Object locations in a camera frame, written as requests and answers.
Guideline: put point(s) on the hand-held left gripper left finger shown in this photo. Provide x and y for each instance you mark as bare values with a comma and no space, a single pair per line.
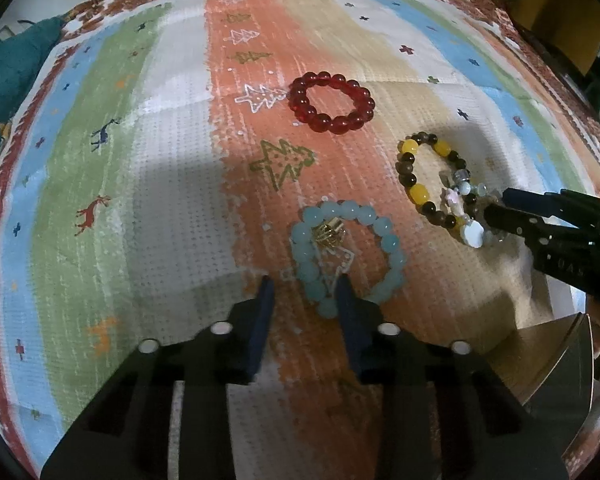
261,310

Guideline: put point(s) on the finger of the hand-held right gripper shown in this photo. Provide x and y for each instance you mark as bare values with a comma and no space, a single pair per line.
540,203
510,220

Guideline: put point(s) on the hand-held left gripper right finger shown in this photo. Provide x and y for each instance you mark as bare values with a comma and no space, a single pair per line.
349,310

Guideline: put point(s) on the gold glossy box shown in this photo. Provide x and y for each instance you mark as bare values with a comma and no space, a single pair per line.
550,365

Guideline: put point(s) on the striped printed cloth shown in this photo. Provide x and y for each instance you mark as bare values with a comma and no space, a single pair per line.
180,160

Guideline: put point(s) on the yellow box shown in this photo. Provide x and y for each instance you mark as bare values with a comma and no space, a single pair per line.
565,10

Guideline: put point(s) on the teal cloth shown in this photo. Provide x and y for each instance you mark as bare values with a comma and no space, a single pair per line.
15,75

